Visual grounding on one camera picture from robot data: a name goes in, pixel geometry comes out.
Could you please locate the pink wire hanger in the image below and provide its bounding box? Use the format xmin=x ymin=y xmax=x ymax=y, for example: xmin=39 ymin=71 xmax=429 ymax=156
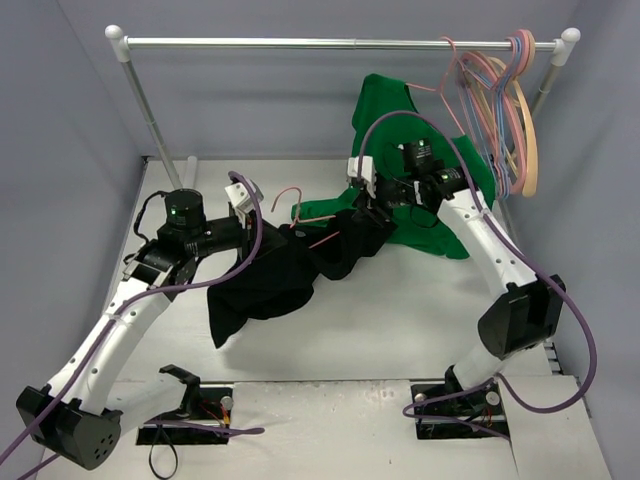
xmin=270 ymin=186 xmax=340 ymax=249

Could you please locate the black t shirt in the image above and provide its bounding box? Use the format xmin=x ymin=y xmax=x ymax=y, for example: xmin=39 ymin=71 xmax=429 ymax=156
xmin=207 ymin=209 xmax=397 ymax=349

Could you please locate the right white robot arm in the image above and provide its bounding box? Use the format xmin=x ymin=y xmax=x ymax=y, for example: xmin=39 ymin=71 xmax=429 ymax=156
xmin=347 ymin=139 xmax=562 ymax=412

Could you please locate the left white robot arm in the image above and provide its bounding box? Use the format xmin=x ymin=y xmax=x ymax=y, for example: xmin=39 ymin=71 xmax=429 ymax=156
xmin=16 ymin=175 xmax=264 ymax=470

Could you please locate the green t shirt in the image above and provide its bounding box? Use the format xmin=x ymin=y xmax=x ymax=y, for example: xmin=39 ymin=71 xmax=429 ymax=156
xmin=300 ymin=74 xmax=495 ymax=260

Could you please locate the pink hanger holding green shirt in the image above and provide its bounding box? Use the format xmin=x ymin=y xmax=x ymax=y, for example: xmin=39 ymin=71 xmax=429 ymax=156
xmin=406 ymin=35 xmax=466 ymax=136

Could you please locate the bunch of coloured hangers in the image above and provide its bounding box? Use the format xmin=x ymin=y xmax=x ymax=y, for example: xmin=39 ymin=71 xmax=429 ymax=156
xmin=450 ymin=29 xmax=539 ymax=199

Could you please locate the metal clothes rack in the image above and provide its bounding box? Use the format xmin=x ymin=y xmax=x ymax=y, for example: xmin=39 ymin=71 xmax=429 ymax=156
xmin=104 ymin=24 xmax=582 ymax=296

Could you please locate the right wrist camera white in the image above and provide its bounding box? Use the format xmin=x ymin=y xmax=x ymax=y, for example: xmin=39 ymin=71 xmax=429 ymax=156
xmin=346 ymin=155 xmax=376 ymax=198

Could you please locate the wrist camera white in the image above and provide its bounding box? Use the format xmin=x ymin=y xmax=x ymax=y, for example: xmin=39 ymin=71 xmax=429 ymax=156
xmin=225 ymin=180 xmax=264 ymax=222
xmin=346 ymin=155 xmax=376 ymax=198

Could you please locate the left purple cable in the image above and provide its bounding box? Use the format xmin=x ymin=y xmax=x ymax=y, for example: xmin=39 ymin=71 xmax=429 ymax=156
xmin=0 ymin=170 xmax=266 ymax=480

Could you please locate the purple cable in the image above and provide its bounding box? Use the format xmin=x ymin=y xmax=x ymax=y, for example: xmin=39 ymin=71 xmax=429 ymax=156
xmin=355 ymin=110 xmax=599 ymax=416
xmin=0 ymin=170 xmax=266 ymax=480

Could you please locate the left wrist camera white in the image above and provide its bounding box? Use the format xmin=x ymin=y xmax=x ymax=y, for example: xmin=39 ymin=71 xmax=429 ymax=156
xmin=225 ymin=180 xmax=264 ymax=222

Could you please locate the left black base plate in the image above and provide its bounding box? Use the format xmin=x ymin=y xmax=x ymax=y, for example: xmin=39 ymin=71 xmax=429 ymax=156
xmin=135 ymin=383 xmax=233 ymax=446

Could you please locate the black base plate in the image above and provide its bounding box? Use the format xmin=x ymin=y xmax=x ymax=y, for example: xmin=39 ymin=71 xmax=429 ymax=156
xmin=135 ymin=383 xmax=233 ymax=446
xmin=408 ymin=383 xmax=510 ymax=441

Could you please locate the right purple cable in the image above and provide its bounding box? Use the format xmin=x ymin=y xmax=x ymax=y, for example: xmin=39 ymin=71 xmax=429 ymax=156
xmin=355 ymin=110 xmax=599 ymax=416

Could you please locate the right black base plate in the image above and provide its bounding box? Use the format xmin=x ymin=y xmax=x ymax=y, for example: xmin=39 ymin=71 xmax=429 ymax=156
xmin=408 ymin=383 xmax=510 ymax=441

